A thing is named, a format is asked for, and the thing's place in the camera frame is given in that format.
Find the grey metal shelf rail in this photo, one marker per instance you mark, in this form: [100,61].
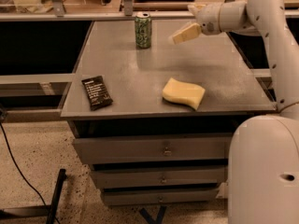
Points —
[85,10]

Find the bottom grey drawer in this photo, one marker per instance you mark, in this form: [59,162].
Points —
[159,196]

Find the black snack bar wrapper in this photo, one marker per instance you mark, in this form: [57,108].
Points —
[97,92]

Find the middle grey drawer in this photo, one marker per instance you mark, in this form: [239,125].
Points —
[158,177]

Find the grey drawer cabinet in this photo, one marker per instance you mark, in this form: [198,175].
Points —
[135,79]

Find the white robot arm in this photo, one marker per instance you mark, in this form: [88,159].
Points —
[263,163]

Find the grey drawer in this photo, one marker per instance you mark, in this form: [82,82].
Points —
[159,196]
[158,177]
[152,148]

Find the green soda can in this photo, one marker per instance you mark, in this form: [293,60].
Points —
[143,30]

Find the yellow sponge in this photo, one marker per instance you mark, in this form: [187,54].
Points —
[183,93]

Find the black metal stand leg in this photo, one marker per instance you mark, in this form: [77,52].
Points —
[48,210]

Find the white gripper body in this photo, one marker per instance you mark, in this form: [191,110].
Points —
[208,19]

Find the top grey drawer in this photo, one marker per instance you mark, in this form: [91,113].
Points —
[152,148]

